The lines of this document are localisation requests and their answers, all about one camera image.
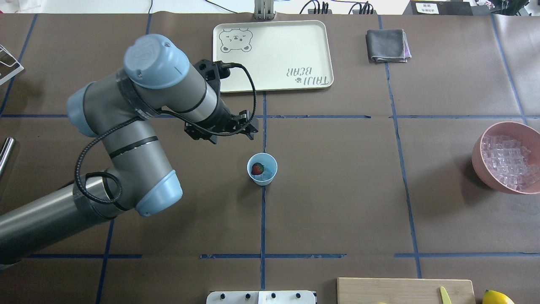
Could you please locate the aluminium frame post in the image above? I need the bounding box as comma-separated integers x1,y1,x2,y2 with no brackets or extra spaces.
254,0,275,20

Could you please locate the pink bowl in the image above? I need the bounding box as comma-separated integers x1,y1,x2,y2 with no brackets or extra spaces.
471,121,539,195

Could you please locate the steel muddler black tip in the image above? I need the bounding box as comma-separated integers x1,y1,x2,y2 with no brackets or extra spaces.
0,137,16,176

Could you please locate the grey folded cloth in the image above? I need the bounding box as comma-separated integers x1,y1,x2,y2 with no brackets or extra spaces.
366,29,412,63

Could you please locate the lemon near board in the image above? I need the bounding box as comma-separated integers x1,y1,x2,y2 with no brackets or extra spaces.
482,289,515,304

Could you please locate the light blue cup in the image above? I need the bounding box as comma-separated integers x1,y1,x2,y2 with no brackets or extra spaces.
246,153,278,186

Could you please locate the cream bear tray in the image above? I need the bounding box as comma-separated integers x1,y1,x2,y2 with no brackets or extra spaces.
213,20,334,92

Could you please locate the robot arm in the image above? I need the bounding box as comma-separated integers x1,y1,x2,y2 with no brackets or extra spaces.
1,33,258,268

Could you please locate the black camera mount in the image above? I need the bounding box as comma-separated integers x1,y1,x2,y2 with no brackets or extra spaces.
194,59,232,94

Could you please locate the white wire cup rack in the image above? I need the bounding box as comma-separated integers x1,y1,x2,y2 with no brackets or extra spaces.
0,45,24,85

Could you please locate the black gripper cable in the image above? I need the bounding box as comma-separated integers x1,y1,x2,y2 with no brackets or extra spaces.
75,62,257,205

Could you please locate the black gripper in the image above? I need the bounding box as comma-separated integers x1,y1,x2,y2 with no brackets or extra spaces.
184,108,259,144

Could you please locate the pile of ice cubes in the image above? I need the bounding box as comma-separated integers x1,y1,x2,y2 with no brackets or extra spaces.
481,135,540,191

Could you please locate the red strawberry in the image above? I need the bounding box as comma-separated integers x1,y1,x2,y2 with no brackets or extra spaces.
250,162,265,176

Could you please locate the yellow plastic knife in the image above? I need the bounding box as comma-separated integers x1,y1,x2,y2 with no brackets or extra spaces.
439,286,452,304

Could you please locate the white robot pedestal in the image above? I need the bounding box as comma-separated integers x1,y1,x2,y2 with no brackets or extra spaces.
206,290,318,304

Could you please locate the bamboo cutting board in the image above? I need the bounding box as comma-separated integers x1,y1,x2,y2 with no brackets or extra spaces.
336,277,476,304

